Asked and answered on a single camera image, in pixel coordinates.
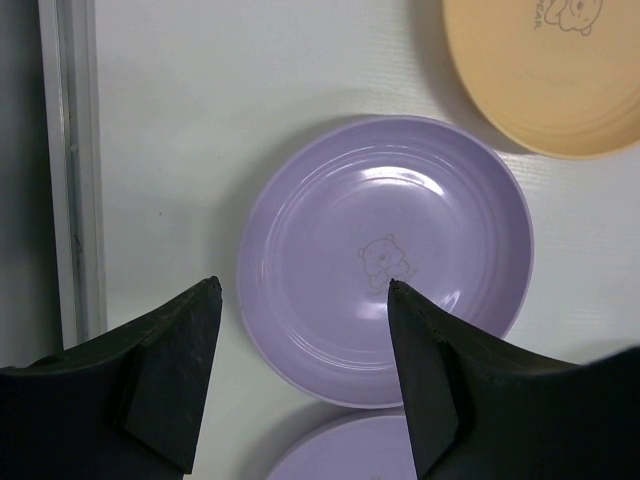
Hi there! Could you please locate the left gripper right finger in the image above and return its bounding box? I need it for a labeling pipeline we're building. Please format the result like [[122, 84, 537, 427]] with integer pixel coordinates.
[[387, 280, 639, 479]]

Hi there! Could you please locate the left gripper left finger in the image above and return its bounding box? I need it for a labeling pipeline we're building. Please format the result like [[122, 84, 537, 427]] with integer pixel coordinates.
[[1, 277, 222, 479]]

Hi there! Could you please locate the near purple plate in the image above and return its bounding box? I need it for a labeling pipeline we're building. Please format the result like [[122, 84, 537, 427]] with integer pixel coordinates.
[[266, 410, 417, 480]]

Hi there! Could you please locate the purple plate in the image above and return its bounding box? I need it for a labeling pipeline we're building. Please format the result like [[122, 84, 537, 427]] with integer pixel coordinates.
[[236, 115, 534, 409], [266, 410, 417, 480]]

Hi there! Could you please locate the far purple plate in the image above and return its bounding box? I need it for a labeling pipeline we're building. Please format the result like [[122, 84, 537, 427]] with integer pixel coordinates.
[[236, 115, 534, 409]]

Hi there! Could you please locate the far orange plate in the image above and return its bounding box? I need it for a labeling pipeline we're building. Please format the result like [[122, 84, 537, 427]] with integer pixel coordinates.
[[442, 0, 639, 159]]

